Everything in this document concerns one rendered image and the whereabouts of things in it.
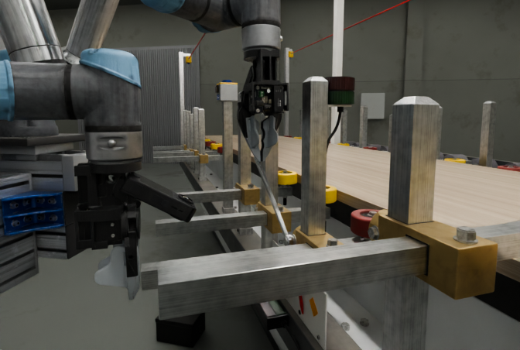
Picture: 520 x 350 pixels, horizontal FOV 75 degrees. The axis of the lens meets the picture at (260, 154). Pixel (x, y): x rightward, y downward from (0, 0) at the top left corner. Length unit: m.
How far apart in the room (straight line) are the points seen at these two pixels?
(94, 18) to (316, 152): 0.72
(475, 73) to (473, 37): 0.68
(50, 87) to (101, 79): 0.06
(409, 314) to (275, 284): 0.20
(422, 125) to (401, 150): 0.03
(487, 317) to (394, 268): 0.33
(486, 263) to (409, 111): 0.17
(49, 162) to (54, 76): 0.51
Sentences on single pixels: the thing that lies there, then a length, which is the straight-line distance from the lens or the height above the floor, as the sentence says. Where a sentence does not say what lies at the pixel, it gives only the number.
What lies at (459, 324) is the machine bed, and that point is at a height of 0.74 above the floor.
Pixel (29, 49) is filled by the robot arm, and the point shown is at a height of 1.19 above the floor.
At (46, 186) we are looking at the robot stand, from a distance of 1.01.
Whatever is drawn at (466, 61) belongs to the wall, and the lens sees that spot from 7.91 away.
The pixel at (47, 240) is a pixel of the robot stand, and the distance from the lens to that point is 1.05.
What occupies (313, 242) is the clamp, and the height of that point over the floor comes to 0.87.
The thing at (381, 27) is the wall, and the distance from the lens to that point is 7.64.
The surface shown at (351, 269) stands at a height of 0.95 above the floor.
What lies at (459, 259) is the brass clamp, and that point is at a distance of 0.37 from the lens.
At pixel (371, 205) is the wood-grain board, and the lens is 0.79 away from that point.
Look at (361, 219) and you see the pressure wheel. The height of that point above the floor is 0.90.
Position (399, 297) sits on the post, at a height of 0.88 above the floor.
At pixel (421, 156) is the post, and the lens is 0.41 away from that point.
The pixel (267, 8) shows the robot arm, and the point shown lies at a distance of 0.67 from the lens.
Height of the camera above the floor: 1.09
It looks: 6 degrees down
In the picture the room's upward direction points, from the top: straight up
